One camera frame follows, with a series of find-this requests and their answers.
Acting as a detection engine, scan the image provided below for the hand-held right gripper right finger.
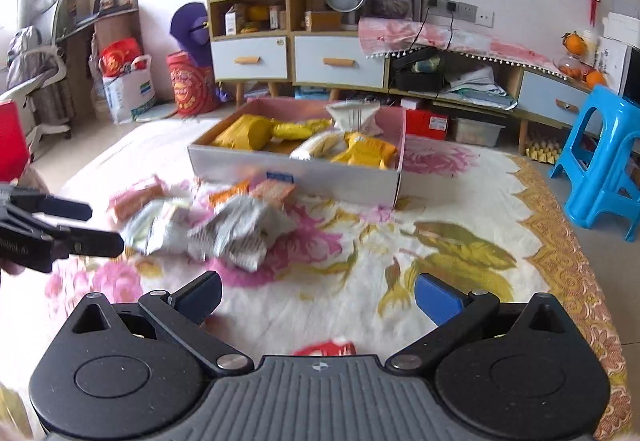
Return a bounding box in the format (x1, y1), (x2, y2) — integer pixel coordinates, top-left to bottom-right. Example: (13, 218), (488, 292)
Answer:
(384, 272), (570, 370)

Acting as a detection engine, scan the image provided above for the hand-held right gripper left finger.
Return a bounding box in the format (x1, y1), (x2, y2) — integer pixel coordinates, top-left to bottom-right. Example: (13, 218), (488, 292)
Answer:
(71, 270), (255, 372)

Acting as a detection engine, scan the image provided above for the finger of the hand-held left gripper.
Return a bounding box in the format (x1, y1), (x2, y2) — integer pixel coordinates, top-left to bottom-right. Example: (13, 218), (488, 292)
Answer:
(47, 226), (126, 263)
(0, 185), (94, 223)

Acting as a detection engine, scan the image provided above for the pink wafer packet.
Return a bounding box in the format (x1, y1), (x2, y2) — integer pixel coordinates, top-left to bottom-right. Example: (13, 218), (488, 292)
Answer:
(108, 175), (167, 222)

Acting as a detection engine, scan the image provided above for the white nut-print packet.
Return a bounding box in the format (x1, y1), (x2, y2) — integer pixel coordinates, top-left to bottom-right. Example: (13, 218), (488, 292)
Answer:
(120, 197), (194, 257)

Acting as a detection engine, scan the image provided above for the white grey-print packet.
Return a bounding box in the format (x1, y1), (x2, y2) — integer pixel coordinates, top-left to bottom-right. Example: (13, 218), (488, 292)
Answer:
(186, 195), (299, 273)

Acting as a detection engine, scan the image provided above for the red snack packet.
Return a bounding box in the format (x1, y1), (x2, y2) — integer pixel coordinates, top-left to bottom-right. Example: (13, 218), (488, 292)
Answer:
(292, 337), (358, 358)

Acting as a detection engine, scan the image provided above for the brown biscuit packet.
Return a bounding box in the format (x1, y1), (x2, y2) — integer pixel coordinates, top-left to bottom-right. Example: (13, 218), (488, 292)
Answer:
(249, 179), (297, 208)

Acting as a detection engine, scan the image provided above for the white cardboard box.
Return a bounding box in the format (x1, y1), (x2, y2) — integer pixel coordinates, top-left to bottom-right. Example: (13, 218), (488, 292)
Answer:
(187, 98), (407, 212)

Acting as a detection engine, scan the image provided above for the yellow packet with white label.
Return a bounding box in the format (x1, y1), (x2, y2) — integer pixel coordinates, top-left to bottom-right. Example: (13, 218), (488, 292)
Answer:
(331, 132), (399, 170)

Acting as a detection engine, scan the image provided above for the large yellow snack packet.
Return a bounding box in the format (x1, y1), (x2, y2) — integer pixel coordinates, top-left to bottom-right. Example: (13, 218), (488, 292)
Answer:
(209, 114), (282, 150)

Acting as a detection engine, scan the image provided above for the clear white roll packet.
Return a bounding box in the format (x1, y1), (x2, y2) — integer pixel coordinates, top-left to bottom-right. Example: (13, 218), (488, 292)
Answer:
(289, 131), (347, 160)

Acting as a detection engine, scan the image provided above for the yellow cracker packet blue print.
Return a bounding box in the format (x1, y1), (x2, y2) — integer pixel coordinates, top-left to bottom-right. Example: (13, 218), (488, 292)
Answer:
(272, 117), (334, 142)

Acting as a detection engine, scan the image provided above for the white cake packet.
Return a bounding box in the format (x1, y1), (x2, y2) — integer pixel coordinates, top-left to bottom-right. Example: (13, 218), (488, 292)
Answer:
(325, 101), (382, 132)

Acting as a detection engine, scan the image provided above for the red plastic object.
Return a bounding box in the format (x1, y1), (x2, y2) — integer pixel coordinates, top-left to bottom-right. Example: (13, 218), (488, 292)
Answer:
(0, 101), (32, 182)

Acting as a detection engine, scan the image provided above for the floral blanket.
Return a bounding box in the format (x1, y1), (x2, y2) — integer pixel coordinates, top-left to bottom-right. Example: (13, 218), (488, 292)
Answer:
(0, 118), (632, 441)

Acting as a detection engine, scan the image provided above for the white shopping bag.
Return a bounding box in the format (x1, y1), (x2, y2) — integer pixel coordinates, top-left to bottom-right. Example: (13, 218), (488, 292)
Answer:
(102, 55), (157, 124)

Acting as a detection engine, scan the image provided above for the white office chair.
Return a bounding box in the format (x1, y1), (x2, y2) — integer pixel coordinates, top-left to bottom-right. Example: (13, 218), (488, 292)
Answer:
(0, 0), (75, 144)

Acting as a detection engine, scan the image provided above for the red plastic bag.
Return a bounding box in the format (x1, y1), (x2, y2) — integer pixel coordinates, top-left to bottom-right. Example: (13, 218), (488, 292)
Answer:
(99, 38), (141, 78)

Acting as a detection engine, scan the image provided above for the clear storage bin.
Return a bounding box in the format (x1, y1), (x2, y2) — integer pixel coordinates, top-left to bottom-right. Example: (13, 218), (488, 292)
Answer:
(451, 117), (507, 148)

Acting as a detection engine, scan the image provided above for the red gift drum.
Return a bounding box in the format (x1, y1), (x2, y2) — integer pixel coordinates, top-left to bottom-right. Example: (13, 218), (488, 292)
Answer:
(166, 51), (221, 118)

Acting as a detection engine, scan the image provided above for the yellow egg tray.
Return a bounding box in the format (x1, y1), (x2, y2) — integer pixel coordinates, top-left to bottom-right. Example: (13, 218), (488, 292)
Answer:
(525, 131), (568, 164)

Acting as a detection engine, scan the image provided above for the wooden desk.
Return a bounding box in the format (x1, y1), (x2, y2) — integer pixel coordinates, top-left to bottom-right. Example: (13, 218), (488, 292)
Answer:
(55, 0), (142, 122)

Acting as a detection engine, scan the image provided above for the pile of papers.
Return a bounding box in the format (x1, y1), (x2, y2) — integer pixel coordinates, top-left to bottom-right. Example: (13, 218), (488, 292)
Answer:
(442, 66), (518, 110)

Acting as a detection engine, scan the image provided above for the black bag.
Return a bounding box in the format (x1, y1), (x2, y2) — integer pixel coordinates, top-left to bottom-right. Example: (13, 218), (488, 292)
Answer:
(390, 48), (446, 92)

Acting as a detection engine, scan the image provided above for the purple plush toy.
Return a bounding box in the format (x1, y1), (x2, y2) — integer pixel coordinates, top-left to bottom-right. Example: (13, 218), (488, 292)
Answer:
(169, 2), (233, 104)

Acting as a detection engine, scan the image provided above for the wooden tv stand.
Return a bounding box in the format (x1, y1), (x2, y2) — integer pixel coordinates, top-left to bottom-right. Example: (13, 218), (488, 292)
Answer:
(387, 46), (606, 156)

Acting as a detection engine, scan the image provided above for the blue-lid storage bin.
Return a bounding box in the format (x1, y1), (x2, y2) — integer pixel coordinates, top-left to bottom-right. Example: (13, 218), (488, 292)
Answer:
(295, 86), (331, 102)

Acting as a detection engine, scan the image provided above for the tall wooden shelf cabinet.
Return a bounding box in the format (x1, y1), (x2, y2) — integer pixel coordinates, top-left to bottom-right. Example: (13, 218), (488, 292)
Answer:
(204, 0), (296, 108)

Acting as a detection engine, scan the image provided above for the blue plastic stool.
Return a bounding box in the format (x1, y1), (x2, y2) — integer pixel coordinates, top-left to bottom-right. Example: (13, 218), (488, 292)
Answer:
(548, 85), (640, 242)

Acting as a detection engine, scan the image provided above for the low wooden drawer cabinet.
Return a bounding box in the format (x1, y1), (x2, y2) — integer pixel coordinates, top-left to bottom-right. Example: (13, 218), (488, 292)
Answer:
(291, 30), (392, 99)

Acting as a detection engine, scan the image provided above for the glass jar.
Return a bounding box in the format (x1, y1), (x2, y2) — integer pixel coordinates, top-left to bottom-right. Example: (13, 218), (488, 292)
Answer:
(559, 53), (586, 79)

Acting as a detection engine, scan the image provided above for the pink tasselled cloth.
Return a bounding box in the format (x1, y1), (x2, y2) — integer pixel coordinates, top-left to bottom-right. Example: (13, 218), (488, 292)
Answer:
(357, 17), (566, 76)

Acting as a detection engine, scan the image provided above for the yellow round object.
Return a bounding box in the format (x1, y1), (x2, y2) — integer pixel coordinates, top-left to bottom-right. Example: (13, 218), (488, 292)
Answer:
(240, 6), (271, 34)

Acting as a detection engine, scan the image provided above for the brown cardboard box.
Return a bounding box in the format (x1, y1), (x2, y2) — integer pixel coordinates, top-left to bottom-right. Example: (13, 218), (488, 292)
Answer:
(303, 11), (342, 32)

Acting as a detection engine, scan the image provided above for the wall socket panel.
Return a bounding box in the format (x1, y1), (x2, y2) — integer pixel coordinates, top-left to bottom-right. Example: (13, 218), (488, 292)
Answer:
(427, 0), (494, 26)

